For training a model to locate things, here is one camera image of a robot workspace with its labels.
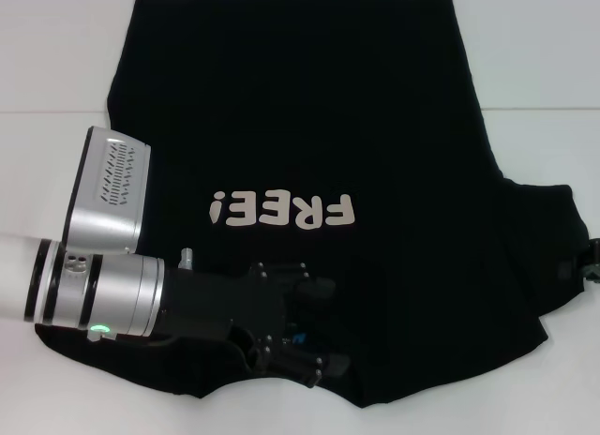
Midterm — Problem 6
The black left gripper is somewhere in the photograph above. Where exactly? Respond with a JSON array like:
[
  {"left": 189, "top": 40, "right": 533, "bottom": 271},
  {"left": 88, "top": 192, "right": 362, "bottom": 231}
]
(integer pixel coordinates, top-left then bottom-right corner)
[{"left": 161, "top": 247, "right": 351, "bottom": 389}]

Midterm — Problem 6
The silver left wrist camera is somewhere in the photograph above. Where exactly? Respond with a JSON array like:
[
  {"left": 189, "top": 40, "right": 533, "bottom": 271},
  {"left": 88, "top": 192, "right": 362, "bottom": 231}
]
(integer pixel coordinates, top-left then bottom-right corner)
[{"left": 63, "top": 125, "right": 152, "bottom": 256}]

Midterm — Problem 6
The black shirt with FREE print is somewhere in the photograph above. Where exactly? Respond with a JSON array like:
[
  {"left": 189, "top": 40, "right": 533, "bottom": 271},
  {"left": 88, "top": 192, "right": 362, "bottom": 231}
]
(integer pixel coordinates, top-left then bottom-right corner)
[{"left": 35, "top": 0, "right": 593, "bottom": 398}]

